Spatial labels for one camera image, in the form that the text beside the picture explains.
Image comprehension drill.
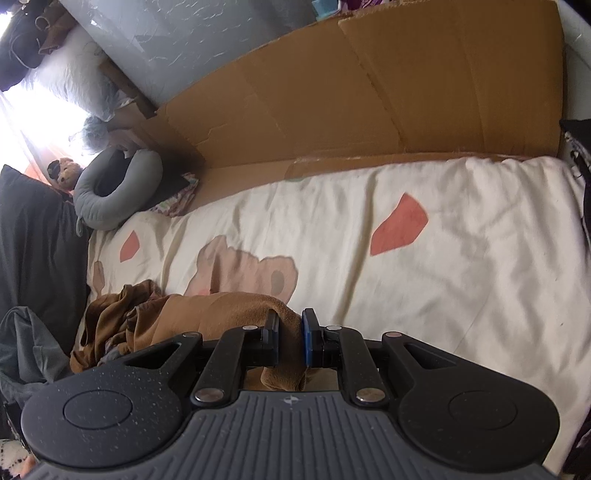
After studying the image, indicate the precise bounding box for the grey fluffy plush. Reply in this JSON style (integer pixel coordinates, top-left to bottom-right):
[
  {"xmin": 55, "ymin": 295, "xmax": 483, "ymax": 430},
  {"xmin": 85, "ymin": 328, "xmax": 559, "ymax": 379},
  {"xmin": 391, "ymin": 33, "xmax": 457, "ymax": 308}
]
[{"xmin": 82, "ymin": 115, "xmax": 112, "ymax": 154}]

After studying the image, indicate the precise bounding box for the black flat pad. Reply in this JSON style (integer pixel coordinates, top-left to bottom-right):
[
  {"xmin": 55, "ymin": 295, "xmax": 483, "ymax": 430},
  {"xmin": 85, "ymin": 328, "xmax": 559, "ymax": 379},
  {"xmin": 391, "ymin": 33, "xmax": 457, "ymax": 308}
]
[{"xmin": 95, "ymin": 152, "xmax": 190, "ymax": 208}]

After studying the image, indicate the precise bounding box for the wooden furniture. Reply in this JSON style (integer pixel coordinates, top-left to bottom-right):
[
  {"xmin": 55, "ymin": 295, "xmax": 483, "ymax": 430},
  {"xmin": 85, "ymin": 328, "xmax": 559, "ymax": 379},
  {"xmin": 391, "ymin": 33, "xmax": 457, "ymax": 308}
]
[{"xmin": 99, "ymin": 60, "xmax": 155, "ymax": 120}]

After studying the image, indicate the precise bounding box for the brown teddy bear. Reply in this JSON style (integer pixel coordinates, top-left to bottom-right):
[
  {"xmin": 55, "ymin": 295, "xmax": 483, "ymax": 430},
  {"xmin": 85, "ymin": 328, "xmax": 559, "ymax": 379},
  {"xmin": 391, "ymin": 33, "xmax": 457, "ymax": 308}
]
[{"xmin": 47, "ymin": 158, "xmax": 88, "ymax": 191}]

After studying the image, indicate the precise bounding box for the dark grey cloth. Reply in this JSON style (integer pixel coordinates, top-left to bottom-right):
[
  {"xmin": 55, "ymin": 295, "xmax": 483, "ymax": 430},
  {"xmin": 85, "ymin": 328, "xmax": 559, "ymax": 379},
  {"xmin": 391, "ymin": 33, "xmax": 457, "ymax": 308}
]
[{"xmin": 0, "ymin": 164, "xmax": 90, "ymax": 356}]

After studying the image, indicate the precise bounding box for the white fluffy plush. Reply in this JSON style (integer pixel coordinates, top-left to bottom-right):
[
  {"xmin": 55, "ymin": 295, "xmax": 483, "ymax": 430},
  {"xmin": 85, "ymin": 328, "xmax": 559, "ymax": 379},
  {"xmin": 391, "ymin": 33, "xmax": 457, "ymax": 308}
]
[{"xmin": 21, "ymin": 25, "xmax": 125, "ymax": 121}]

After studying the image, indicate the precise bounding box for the brown cardboard sheet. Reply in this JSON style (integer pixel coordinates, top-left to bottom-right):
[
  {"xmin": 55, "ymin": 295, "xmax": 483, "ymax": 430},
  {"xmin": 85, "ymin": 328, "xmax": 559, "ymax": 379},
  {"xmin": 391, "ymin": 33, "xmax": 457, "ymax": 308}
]
[{"xmin": 111, "ymin": 0, "xmax": 566, "ymax": 215}]

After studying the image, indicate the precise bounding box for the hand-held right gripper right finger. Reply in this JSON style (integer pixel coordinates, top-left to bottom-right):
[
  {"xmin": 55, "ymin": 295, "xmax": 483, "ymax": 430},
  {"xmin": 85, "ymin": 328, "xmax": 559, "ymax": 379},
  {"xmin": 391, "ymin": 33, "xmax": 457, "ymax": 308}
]
[{"xmin": 301, "ymin": 308, "xmax": 455, "ymax": 408}]

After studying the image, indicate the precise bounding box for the brown t-shirt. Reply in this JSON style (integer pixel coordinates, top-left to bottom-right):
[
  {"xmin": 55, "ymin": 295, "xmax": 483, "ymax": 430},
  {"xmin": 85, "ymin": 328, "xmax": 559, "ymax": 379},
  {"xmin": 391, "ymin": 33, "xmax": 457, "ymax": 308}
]
[{"xmin": 69, "ymin": 279, "xmax": 308, "ymax": 393}]

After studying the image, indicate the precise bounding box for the white patterned bed blanket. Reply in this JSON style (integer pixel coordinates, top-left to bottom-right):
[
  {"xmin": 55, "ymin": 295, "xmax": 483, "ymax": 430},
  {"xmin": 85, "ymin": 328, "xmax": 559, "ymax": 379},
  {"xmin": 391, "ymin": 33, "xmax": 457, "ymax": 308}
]
[{"xmin": 76, "ymin": 154, "xmax": 591, "ymax": 472}]

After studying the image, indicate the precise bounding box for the colourful patterned cloth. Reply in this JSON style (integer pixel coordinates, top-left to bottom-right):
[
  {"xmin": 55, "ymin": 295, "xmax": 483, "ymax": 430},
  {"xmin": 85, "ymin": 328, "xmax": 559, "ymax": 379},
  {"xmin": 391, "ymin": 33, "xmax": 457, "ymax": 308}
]
[{"xmin": 145, "ymin": 173, "xmax": 200, "ymax": 217}]

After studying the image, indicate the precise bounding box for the grey neck pillow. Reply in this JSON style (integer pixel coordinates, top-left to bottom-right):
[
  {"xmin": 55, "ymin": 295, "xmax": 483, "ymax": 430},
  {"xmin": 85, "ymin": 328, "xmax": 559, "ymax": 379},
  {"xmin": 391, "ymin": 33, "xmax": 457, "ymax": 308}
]
[{"xmin": 73, "ymin": 148, "xmax": 163, "ymax": 232}]

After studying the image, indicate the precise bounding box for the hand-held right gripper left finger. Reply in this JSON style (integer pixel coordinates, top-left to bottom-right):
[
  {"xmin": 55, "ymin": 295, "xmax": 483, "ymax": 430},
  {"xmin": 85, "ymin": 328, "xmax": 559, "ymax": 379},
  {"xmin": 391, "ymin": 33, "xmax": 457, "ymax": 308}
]
[{"xmin": 121, "ymin": 310, "xmax": 281, "ymax": 408}]

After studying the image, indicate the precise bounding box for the dark bag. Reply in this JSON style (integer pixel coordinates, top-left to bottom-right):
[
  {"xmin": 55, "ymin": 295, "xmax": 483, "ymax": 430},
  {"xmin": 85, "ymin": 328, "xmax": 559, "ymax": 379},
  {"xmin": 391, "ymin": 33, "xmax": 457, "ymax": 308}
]
[{"xmin": 0, "ymin": 0, "xmax": 61, "ymax": 90}]

